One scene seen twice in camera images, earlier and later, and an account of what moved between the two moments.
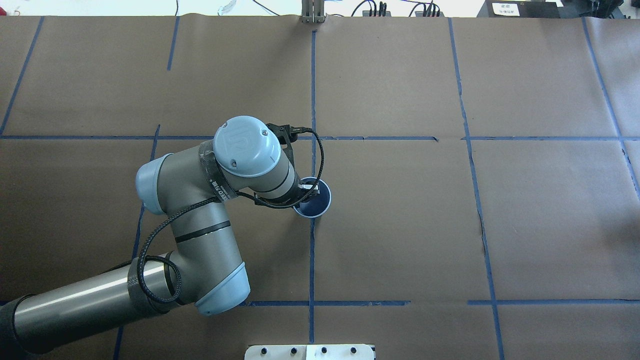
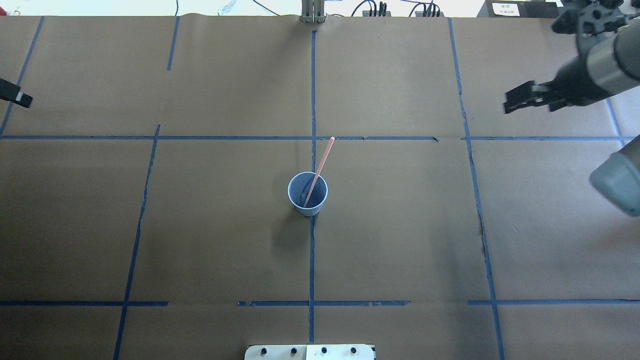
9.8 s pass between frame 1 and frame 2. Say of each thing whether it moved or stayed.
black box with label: stayed
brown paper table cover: stayed
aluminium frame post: stayed
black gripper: moved
